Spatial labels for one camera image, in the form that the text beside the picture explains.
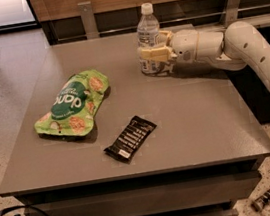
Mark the grey upper drawer front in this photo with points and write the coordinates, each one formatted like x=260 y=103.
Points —
x=146 y=201

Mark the green snack bag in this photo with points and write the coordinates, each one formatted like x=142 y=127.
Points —
x=75 y=106

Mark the clear plastic water bottle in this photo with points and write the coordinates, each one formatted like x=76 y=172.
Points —
x=147 y=33

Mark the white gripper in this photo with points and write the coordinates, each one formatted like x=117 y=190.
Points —
x=184 y=45

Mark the black candy bar wrapper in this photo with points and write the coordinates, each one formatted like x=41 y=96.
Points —
x=130 y=139

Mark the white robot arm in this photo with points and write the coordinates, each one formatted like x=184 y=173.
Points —
x=240 y=45

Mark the left metal bracket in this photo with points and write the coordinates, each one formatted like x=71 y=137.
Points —
x=88 y=20

